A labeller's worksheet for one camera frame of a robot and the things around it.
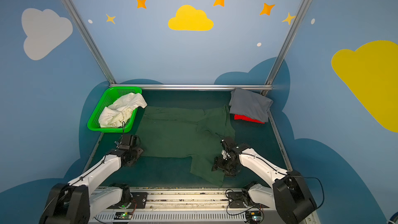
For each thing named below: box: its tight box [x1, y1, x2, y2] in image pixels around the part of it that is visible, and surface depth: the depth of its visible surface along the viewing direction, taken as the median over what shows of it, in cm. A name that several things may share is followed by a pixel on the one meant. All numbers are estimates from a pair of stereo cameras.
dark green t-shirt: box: [135, 105, 236, 187], surface depth 101 cm
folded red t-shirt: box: [234, 114, 265, 124], surface depth 104 cm
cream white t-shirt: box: [98, 92, 148, 129], surface depth 103 cm
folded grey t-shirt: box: [229, 88, 274, 123], surface depth 106 cm
